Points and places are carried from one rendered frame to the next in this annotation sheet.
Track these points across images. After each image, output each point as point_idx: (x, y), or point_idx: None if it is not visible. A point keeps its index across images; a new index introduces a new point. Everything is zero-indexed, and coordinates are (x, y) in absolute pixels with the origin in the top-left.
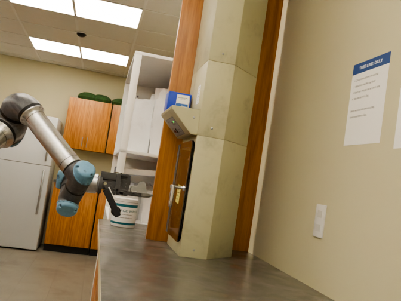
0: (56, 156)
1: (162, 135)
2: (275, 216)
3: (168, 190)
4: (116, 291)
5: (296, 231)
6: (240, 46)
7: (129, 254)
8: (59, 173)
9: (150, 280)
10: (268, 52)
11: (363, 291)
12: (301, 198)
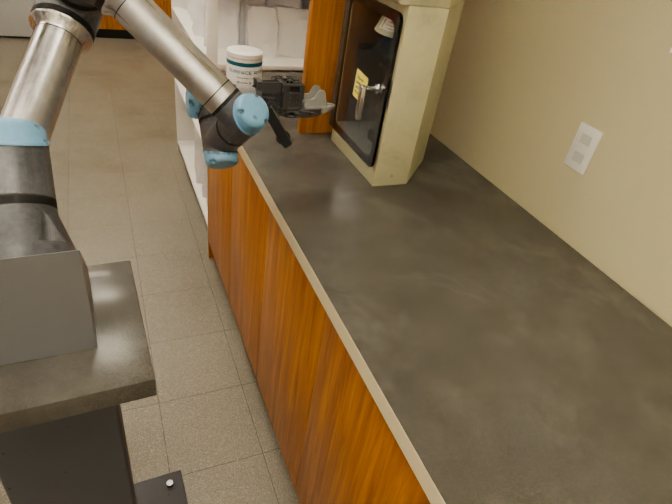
0: (196, 88)
1: None
2: (481, 98)
3: (328, 62)
4: (393, 372)
5: (527, 140)
6: None
7: (319, 208)
8: (193, 97)
9: (401, 303)
10: None
11: (654, 276)
12: (543, 96)
